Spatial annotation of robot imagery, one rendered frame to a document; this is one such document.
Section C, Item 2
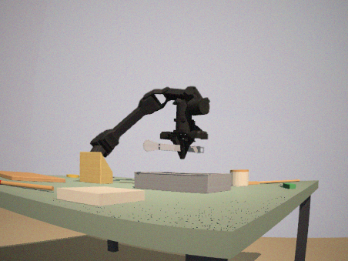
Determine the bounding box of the beige cylinder with orange lid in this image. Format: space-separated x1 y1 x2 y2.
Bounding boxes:
229 169 249 187

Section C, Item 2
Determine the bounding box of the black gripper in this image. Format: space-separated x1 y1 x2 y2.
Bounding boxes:
160 115 209 159

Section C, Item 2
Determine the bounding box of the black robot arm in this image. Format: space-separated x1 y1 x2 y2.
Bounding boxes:
90 85 210 157

